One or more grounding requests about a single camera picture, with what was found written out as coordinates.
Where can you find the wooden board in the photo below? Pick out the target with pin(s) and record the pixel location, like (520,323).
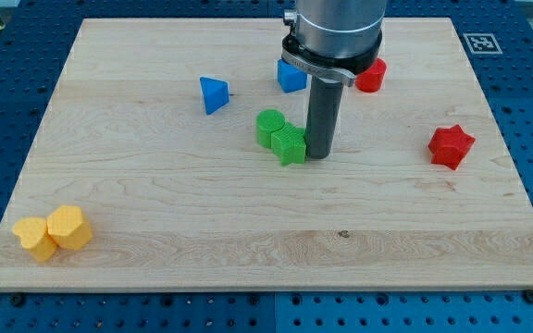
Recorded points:
(179,200)

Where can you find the white fiducial marker tag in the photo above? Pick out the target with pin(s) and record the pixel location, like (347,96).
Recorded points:
(482,44)

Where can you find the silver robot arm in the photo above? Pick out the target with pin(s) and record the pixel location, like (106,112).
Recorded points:
(333,40)

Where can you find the red heart block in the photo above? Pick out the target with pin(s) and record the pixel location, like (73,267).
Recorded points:
(370,81)

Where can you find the red star block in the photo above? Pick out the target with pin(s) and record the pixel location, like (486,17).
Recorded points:
(449,146)

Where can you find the yellow hexagon block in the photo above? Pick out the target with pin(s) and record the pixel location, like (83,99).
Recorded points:
(69,227)

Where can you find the green cylinder block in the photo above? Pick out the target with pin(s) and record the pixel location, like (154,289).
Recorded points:
(267,122)

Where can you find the grey cylindrical pointer tool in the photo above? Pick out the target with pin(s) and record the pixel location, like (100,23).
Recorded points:
(323,109)

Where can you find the blue triangle block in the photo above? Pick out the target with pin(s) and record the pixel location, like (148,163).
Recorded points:
(215,94)

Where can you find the blue cube block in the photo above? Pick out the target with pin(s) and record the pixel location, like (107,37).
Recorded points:
(290,78)

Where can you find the green star block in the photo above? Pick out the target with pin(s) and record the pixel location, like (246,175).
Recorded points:
(288,144)

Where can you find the yellow heart block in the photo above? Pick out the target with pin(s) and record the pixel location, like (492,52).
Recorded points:
(34,238)

